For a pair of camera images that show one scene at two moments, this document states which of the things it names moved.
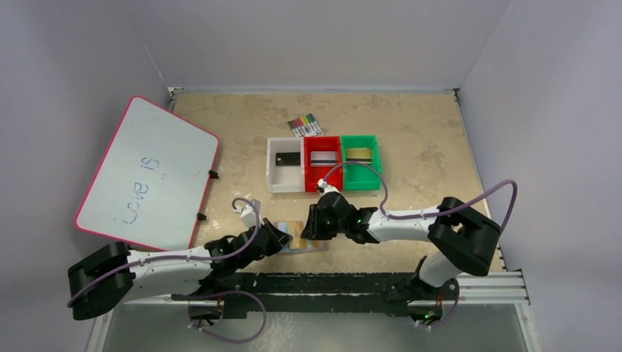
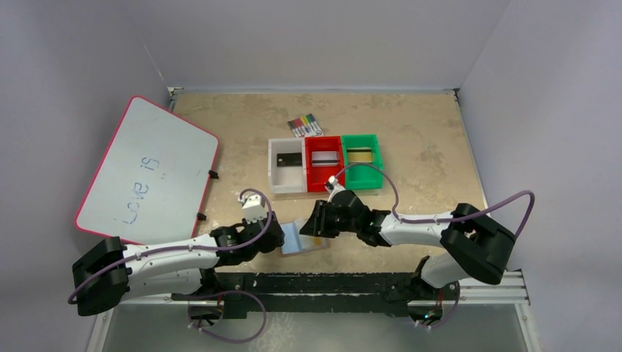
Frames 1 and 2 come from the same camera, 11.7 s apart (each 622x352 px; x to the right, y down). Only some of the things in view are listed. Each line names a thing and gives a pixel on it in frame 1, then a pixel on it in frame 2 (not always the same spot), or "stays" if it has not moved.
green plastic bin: [356, 176] stays
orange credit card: [295, 229] → [359, 156]
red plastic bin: [322, 154] stays
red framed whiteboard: [151, 186] stays
